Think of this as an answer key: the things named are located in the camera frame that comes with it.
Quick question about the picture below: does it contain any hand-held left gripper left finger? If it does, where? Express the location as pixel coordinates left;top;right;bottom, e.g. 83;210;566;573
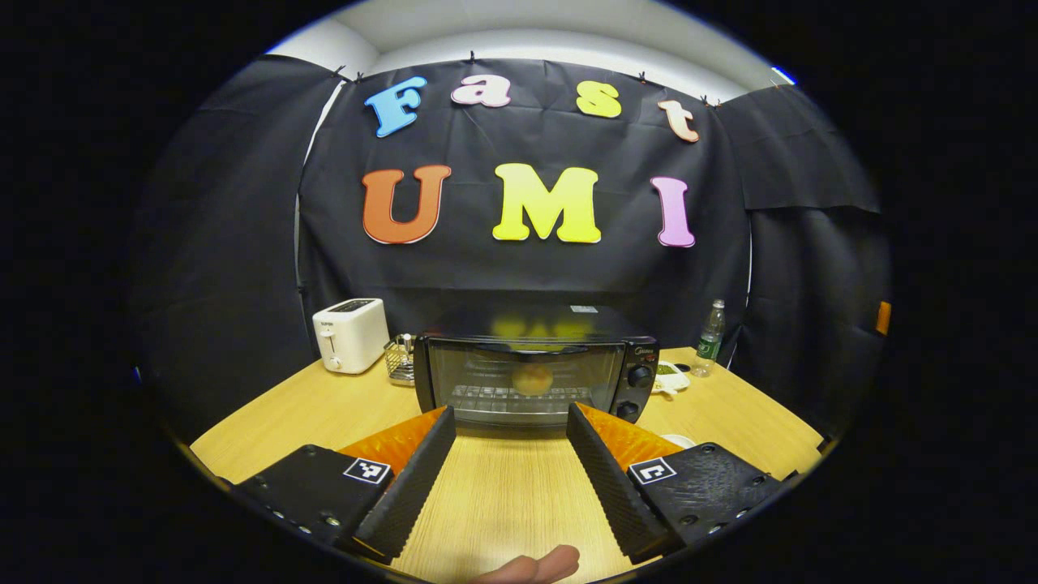
234;406;457;562

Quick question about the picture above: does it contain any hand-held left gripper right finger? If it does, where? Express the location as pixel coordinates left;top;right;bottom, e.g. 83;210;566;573
565;402;786;566

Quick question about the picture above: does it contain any black electric oven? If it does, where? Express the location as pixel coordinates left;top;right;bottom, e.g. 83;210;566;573
411;306;661;432

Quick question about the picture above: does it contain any round bread bun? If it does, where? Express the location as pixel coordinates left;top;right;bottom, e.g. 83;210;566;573
512;362;555;397

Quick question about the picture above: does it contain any white divided grain dish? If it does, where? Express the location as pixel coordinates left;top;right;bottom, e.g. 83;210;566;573
650;360;693;397

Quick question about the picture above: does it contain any white toaster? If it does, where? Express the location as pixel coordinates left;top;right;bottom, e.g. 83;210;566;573
311;297;391;376

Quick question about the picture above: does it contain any clear green-label water bottle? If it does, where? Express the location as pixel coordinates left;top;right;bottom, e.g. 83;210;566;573
690;298;728;379

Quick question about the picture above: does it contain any black backdrop cloth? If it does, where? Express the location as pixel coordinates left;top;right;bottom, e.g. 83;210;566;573
130;55;893;447

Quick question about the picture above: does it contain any small wire basket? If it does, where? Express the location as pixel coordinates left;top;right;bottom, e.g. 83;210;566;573
383;333;419;386

